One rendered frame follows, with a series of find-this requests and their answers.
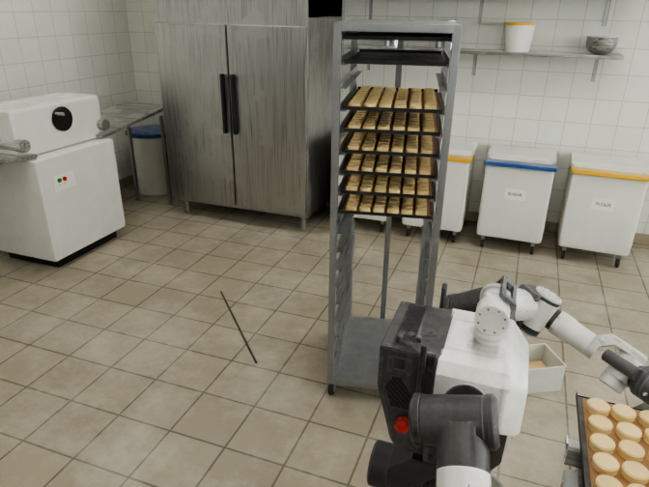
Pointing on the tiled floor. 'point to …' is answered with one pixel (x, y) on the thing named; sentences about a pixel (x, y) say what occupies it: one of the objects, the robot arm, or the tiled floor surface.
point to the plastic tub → (544, 369)
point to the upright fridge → (248, 101)
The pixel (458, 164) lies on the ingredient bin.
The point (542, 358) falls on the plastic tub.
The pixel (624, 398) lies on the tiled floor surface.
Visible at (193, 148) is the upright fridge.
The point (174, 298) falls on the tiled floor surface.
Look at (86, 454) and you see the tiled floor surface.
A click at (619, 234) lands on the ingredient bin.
